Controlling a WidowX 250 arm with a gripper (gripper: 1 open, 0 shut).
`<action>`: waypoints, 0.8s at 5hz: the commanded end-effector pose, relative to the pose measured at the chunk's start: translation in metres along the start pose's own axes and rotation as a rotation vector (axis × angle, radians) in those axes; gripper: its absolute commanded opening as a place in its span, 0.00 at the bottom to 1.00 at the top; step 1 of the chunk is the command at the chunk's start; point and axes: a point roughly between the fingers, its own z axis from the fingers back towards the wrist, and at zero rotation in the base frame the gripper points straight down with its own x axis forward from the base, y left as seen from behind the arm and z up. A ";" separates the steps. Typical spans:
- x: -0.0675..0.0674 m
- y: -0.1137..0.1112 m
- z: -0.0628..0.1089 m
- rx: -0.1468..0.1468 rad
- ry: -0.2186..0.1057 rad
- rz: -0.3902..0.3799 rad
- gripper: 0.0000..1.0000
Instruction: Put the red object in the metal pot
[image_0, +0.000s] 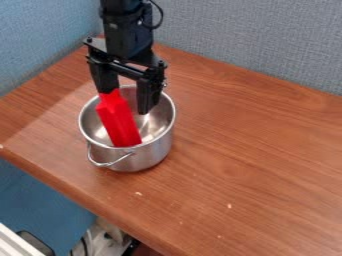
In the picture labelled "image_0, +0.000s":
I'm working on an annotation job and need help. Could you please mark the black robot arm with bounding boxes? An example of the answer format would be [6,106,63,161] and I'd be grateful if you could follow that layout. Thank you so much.
[83,0,167,115]

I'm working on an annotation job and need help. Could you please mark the red block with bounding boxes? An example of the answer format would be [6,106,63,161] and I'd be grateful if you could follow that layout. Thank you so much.
[96,89,141,147]

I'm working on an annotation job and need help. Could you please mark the white items under table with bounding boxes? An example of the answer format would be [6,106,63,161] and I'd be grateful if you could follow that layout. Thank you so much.
[68,218,132,256]

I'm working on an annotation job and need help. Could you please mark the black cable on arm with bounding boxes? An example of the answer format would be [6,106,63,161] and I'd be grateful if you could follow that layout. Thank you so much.
[144,0,164,30]

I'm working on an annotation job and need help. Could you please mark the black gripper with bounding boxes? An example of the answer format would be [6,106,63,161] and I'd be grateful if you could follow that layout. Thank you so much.
[83,37,167,115]

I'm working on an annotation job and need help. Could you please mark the metal pot with handle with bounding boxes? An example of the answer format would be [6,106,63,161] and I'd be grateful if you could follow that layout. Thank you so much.
[77,85,176,172]

